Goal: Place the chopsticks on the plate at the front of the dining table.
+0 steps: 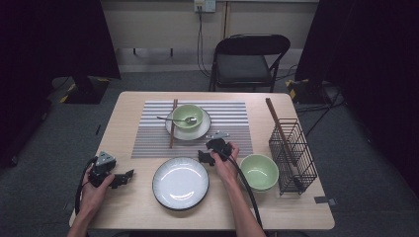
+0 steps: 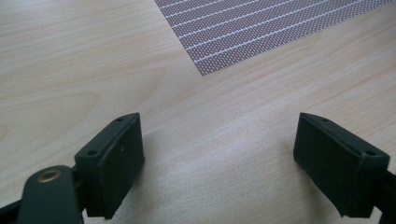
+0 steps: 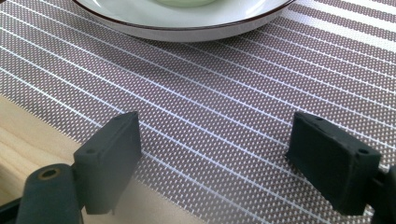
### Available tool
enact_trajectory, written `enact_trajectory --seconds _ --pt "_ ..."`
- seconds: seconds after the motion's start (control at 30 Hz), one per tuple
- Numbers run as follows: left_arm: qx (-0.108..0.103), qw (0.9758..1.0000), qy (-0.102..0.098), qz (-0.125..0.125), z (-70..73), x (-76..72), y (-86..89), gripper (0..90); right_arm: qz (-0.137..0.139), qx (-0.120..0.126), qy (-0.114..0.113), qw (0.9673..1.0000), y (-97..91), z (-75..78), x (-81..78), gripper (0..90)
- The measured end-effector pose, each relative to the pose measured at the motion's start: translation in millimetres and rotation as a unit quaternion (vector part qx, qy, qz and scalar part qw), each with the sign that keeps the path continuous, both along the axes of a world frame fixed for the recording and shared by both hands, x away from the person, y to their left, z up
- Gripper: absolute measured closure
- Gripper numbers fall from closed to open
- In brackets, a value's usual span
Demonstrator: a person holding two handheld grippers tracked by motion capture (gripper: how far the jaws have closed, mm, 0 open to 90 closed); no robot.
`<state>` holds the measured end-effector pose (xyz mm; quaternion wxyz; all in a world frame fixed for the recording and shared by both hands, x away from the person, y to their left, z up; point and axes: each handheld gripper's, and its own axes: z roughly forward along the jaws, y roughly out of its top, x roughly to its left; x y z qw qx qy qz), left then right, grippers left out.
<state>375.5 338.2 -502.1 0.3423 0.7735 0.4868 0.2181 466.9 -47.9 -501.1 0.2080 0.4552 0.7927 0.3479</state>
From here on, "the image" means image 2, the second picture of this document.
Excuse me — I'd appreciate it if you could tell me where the grey striped placemat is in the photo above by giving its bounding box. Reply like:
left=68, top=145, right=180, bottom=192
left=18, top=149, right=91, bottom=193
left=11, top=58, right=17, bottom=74
left=154, top=0, right=396, bottom=77

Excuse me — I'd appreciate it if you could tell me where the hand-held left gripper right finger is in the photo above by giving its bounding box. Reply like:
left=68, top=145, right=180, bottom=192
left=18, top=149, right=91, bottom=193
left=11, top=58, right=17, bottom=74
left=292, top=112, right=391, bottom=218

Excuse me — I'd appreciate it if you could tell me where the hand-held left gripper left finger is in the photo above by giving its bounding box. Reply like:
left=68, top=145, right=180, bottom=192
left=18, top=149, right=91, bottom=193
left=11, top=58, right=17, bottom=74
left=74, top=112, right=147, bottom=220

